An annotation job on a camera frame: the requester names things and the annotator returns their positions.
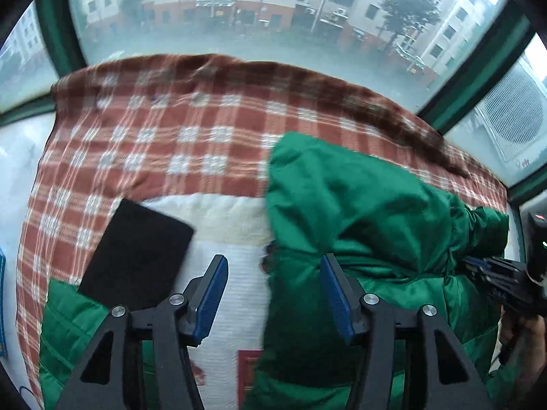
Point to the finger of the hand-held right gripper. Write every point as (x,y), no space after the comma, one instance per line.
(495,275)

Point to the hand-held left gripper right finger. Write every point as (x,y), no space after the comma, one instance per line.
(335,297)

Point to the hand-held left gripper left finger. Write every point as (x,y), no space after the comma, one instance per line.
(210,297)

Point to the green padded jacket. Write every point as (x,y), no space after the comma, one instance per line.
(363,205)

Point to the person's right hand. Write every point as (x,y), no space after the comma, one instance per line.
(536,335)

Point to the white air conditioner unit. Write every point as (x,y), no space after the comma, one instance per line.
(517,111)

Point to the red plaid blanket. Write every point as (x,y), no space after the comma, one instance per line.
(171,136)

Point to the blue box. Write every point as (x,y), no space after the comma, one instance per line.
(1,264)

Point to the tree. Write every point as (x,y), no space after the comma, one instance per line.
(410,10)

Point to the green window frame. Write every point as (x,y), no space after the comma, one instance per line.
(55,30)

